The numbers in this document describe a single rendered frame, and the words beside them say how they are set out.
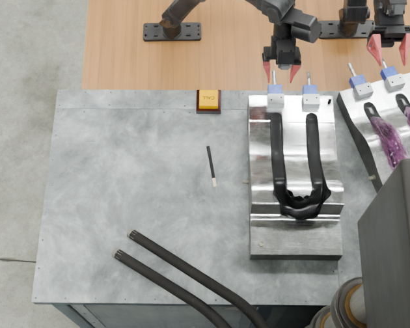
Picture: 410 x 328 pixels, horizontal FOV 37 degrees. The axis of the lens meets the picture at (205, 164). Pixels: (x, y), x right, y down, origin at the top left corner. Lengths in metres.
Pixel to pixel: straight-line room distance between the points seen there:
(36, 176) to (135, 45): 0.97
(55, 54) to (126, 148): 1.29
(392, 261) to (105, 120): 1.47
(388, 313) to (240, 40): 1.58
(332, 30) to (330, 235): 0.75
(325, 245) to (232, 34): 0.81
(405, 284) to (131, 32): 1.69
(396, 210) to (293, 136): 1.25
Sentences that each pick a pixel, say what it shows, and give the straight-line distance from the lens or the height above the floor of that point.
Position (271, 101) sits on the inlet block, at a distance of 1.89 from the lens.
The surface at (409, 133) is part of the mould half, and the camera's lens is 1.95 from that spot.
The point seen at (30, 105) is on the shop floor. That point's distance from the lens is 3.05.
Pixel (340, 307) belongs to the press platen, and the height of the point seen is 1.54.
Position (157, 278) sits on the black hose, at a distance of 1.75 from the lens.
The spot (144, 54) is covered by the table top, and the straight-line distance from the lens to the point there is 2.13.
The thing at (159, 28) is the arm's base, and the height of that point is 0.81.
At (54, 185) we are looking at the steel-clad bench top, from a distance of 1.95.
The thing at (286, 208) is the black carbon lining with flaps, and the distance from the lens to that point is 1.80.
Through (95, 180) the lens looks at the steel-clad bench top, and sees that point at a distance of 1.93.
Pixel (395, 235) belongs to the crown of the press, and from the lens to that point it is 0.65.
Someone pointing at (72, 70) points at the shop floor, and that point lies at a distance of 3.10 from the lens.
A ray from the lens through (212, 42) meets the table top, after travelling 2.14.
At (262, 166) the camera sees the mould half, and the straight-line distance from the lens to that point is 1.81.
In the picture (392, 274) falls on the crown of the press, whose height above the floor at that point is 1.94.
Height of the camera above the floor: 2.56
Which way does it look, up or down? 66 degrees down
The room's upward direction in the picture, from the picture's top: 1 degrees counter-clockwise
